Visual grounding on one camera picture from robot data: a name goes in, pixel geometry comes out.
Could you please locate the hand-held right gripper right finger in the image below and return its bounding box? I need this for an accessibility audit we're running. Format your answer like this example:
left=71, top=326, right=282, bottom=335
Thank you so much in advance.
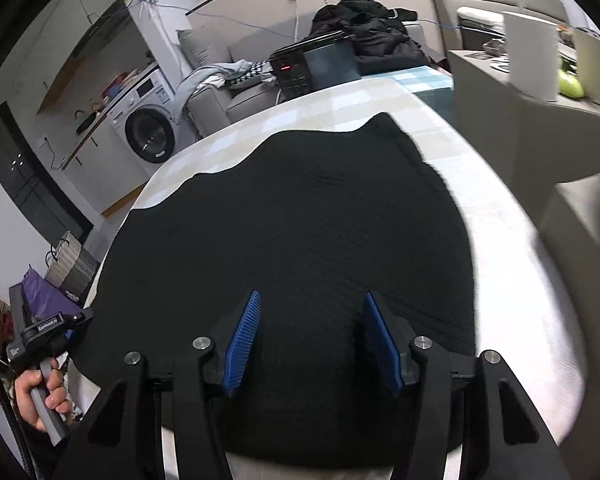
left=362, top=290, right=561, bottom=480

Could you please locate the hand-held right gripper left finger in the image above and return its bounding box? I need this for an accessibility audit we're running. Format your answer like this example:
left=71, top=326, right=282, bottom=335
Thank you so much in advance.
left=52, top=289, right=263, bottom=480

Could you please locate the black knit garment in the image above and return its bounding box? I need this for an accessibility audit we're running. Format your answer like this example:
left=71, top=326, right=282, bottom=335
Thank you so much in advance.
left=72, top=112, right=476, bottom=473

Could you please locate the person's left hand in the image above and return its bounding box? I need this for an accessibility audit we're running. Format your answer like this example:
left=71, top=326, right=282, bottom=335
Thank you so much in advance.
left=12, top=359, right=74, bottom=434

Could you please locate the purple bag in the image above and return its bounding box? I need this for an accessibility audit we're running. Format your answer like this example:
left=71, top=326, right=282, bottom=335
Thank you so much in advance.
left=20, top=267, right=83, bottom=321

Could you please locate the grey woven basket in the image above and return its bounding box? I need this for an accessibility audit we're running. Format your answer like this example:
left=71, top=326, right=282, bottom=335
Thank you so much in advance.
left=45, top=230, right=101, bottom=301

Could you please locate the dark glass door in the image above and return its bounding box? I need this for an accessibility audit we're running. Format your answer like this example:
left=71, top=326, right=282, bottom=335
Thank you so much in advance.
left=0, top=102, right=93, bottom=246

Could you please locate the white kitchen counter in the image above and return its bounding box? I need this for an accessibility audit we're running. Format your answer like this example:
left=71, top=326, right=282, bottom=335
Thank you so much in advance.
left=60, top=62, right=161, bottom=216

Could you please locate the white washing machine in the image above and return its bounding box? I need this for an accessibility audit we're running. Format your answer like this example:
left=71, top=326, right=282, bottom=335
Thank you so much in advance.
left=111, top=65, right=191, bottom=166

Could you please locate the grey sofa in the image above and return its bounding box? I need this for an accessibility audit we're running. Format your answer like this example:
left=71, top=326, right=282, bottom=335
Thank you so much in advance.
left=177, top=22, right=448, bottom=136

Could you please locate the grey side cabinet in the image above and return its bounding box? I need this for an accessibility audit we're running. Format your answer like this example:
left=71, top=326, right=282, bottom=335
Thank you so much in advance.
left=450, top=50, right=600, bottom=186

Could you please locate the grey blanket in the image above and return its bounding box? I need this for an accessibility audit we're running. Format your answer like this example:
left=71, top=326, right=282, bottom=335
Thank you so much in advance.
left=172, top=59, right=253, bottom=126

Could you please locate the houndstooth pillow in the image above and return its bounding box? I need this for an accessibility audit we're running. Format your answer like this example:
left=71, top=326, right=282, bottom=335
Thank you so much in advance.
left=230, top=60, right=276, bottom=88

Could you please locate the black electric cooker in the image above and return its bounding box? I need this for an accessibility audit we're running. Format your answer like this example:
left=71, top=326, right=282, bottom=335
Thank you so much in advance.
left=270, top=30, right=361, bottom=102

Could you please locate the grey sofa cushion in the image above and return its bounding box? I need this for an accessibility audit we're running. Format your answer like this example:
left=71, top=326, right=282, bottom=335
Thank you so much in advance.
left=177, top=27, right=231, bottom=68

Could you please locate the black jacket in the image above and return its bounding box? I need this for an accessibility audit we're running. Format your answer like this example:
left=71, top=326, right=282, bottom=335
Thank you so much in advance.
left=310, top=0, right=431, bottom=78

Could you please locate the green apple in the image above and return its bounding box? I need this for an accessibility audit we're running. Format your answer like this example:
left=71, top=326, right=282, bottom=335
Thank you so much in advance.
left=557, top=67, right=586, bottom=98

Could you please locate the white bed pillow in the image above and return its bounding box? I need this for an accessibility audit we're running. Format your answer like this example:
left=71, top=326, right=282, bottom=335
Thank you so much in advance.
left=457, top=6, right=506, bottom=27

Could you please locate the wall cabinet with wooden edge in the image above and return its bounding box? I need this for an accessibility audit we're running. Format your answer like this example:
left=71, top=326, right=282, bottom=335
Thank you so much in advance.
left=35, top=0, right=146, bottom=116

